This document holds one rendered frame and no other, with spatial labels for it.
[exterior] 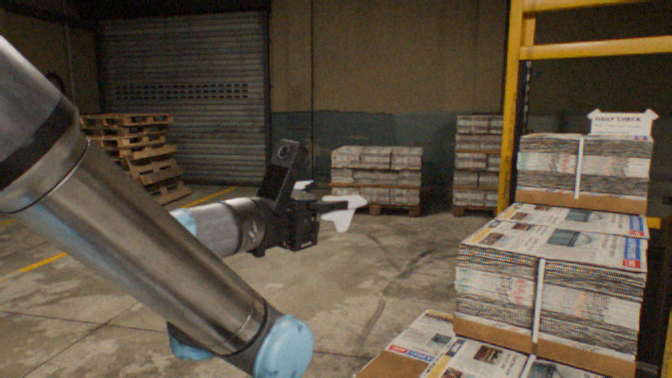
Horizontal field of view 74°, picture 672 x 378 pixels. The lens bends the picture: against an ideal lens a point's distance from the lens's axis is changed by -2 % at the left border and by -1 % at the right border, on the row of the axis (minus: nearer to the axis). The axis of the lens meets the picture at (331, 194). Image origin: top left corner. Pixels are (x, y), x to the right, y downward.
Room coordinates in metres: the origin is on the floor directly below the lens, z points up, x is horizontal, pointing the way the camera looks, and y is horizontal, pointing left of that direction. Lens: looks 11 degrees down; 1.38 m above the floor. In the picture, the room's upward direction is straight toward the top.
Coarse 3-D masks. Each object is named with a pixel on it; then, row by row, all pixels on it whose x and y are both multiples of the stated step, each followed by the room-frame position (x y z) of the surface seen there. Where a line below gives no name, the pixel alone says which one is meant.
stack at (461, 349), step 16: (464, 336) 1.02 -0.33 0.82; (448, 352) 0.94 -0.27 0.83; (464, 352) 0.94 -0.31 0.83; (480, 352) 0.94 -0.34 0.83; (496, 352) 0.94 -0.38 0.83; (512, 352) 0.94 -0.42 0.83; (432, 368) 0.88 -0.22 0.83; (448, 368) 0.88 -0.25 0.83; (464, 368) 0.88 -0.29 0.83; (480, 368) 0.88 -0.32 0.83; (496, 368) 0.88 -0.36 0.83; (512, 368) 0.88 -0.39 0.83; (528, 368) 0.87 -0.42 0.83; (544, 368) 0.87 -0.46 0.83; (560, 368) 0.87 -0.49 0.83; (576, 368) 0.88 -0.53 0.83
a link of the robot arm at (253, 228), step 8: (232, 200) 0.60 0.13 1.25; (240, 200) 0.61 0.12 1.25; (248, 200) 0.61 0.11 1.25; (240, 208) 0.59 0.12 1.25; (248, 208) 0.60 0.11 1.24; (256, 208) 0.60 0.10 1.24; (240, 216) 0.58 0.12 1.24; (248, 216) 0.59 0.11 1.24; (256, 216) 0.60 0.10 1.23; (248, 224) 0.58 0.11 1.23; (256, 224) 0.59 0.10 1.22; (264, 224) 0.61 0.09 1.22; (248, 232) 0.58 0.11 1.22; (256, 232) 0.59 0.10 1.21; (248, 240) 0.58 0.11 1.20; (256, 240) 0.59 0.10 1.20; (240, 248) 0.58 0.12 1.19; (248, 248) 0.59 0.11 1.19
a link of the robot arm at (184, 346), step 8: (168, 328) 0.53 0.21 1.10; (176, 328) 0.52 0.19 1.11; (176, 336) 0.52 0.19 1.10; (184, 336) 0.51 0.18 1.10; (176, 344) 0.52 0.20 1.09; (184, 344) 0.52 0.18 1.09; (192, 344) 0.52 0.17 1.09; (200, 344) 0.49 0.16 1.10; (176, 352) 0.52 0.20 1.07; (184, 352) 0.52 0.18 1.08; (192, 352) 0.52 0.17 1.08; (200, 352) 0.52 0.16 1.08; (208, 352) 0.52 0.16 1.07; (192, 360) 0.52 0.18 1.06; (200, 360) 0.52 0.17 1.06
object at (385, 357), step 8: (384, 352) 1.33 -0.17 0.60; (376, 360) 1.29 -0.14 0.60; (384, 360) 1.29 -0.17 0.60; (392, 360) 1.29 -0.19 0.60; (400, 360) 1.29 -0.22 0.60; (408, 360) 1.29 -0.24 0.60; (368, 368) 1.24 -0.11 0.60; (376, 368) 1.24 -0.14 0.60; (384, 368) 1.24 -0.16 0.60; (392, 368) 1.24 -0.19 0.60; (400, 368) 1.24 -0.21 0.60; (408, 368) 1.24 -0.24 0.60; (416, 368) 1.24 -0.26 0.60; (424, 368) 1.24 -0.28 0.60; (360, 376) 1.20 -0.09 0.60; (368, 376) 1.20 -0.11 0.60; (376, 376) 1.20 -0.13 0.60; (384, 376) 1.20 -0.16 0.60; (392, 376) 1.20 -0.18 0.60; (400, 376) 1.20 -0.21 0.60; (408, 376) 1.20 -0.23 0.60; (416, 376) 1.20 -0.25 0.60
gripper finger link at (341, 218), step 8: (328, 200) 0.69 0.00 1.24; (336, 200) 0.70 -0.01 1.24; (352, 200) 0.71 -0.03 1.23; (360, 200) 0.73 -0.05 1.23; (352, 208) 0.72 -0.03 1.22; (320, 216) 0.70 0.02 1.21; (328, 216) 0.70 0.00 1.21; (336, 216) 0.71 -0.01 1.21; (344, 216) 0.72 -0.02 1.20; (336, 224) 0.71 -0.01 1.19; (344, 224) 0.72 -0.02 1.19
